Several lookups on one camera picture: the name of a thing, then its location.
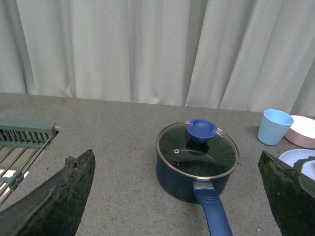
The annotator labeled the white curtain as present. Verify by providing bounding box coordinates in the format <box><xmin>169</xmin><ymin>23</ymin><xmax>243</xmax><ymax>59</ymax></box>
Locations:
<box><xmin>0</xmin><ymin>0</ymin><xmax>315</xmax><ymax>116</ymax></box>

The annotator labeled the glass lid with blue knob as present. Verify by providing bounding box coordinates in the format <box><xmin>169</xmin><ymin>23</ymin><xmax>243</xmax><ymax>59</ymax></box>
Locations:
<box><xmin>156</xmin><ymin>120</ymin><xmax>240</xmax><ymax>179</ymax></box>

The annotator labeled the green metal dish rack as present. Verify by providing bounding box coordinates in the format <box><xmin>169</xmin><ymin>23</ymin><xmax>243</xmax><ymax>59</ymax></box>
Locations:
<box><xmin>0</xmin><ymin>118</ymin><xmax>60</xmax><ymax>204</ymax></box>

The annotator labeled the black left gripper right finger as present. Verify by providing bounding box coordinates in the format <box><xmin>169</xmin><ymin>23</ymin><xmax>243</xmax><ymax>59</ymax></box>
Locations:
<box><xmin>258</xmin><ymin>151</ymin><xmax>315</xmax><ymax>236</ymax></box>

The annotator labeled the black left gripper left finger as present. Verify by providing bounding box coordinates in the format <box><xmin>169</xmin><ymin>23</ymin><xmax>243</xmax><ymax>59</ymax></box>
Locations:
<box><xmin>0</xmin><ymin>149</ymin><xmax>95</xmax><ymax>236</ymax></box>

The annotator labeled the light blue plate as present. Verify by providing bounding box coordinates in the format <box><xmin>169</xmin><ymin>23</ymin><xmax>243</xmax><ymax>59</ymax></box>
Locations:
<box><xmin>279</xmin><ymin>149</ymin><xmax>315</xmax><ymax>180</ymax></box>

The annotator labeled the dark blue saucepan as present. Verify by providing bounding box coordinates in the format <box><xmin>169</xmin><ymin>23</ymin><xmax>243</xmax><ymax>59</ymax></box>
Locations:
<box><xmin>155</xmin><ymin>120</ymin><xmax>241</xmax><ymax>236</ymax></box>

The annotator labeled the light blue cup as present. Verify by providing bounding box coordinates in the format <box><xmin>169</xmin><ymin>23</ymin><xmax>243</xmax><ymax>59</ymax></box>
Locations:
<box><xmin>257</xmin><ymin>109</ymin><xmax>294</xmax><ymax>146</ymax></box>

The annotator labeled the pink bowl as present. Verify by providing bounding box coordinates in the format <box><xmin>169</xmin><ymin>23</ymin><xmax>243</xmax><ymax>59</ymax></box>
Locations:
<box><xmin>285</xmin><ymin>115</ymin><xmax>315</xmax><ymax>149</ymax></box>

